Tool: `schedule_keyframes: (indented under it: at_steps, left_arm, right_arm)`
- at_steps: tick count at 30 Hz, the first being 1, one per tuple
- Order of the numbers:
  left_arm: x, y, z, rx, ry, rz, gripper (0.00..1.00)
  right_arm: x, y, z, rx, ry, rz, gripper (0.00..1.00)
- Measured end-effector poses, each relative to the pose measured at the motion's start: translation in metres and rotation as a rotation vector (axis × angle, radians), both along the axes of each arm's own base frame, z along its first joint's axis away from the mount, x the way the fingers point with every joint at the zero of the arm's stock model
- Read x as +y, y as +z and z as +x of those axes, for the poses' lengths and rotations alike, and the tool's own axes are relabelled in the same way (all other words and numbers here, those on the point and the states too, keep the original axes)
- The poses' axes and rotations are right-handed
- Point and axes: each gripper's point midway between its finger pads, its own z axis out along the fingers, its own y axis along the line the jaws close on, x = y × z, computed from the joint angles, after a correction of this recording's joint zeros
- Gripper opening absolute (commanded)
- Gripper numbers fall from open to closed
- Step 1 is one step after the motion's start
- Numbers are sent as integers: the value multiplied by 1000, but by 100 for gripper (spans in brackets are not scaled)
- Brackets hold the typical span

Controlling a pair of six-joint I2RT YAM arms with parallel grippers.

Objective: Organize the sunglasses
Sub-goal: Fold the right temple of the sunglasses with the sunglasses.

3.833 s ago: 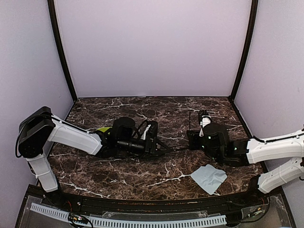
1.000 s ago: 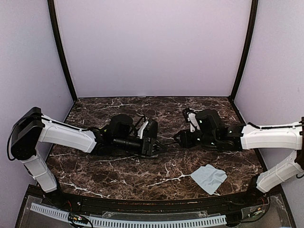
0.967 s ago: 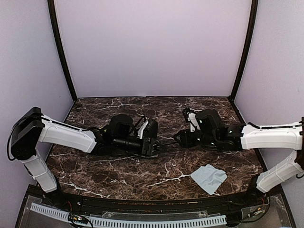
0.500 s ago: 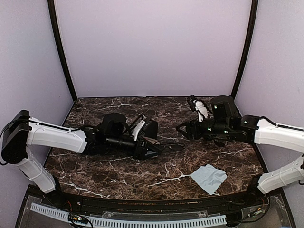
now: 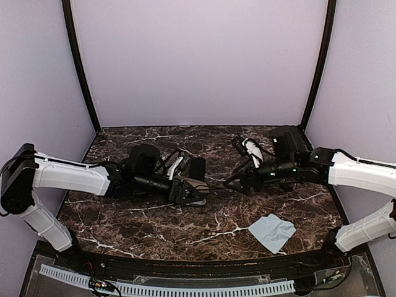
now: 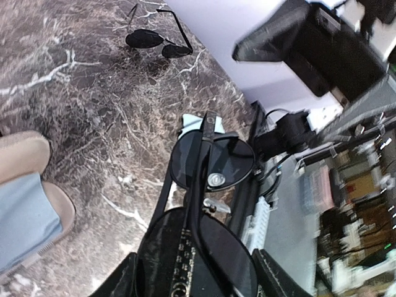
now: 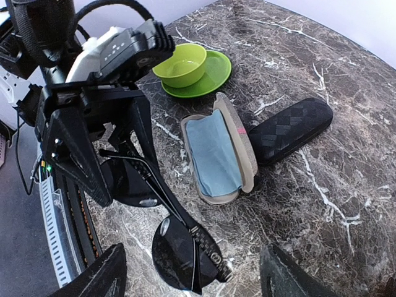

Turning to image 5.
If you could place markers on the white slotted cable duct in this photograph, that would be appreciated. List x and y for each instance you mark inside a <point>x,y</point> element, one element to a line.
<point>169,288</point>

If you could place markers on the plaid brown glasses case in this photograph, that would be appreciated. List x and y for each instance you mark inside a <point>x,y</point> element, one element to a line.
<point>190,192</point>

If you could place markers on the black corner frame post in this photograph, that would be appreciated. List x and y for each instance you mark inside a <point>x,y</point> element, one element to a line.
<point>78,64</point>
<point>320,64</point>

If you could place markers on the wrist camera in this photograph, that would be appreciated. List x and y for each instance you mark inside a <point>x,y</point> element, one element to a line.
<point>180,165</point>
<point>247,147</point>

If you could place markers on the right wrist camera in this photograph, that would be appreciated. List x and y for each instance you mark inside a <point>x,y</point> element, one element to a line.
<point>247,147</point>

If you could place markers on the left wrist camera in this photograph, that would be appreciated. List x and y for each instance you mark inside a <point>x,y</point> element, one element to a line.
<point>180,165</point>

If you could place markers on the black corner frame post right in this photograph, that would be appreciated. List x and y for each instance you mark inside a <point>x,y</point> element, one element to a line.
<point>320,64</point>

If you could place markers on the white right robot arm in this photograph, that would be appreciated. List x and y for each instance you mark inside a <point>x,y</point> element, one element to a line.
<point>347,170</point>

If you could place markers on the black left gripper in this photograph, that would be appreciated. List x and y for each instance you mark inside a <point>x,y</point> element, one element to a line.
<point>179,197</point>

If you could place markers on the black round sunglasses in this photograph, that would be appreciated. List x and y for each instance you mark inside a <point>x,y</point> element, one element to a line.
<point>220,186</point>

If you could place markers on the black corner frame post left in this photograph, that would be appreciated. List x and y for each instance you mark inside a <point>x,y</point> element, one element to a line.
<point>78,64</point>

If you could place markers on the blue cleaning cloth right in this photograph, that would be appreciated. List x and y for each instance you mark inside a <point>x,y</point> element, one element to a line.
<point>272,232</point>

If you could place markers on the black quilted glasses case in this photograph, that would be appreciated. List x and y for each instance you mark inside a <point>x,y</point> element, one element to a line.
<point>197,169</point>

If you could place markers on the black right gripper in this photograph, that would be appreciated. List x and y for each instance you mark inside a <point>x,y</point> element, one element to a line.
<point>245,174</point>

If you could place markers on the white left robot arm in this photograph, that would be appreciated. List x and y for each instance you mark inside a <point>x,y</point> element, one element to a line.
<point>29,169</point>

